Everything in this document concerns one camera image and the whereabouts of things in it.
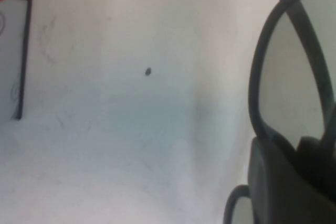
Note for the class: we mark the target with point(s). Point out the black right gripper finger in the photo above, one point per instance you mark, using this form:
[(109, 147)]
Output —
[(283, 187)]

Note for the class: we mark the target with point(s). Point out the black framed glasses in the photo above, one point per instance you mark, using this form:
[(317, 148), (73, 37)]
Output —
[(256, 77)]

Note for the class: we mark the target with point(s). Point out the black glasses case printed side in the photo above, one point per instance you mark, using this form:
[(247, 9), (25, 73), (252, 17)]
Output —
[(13, 51)]

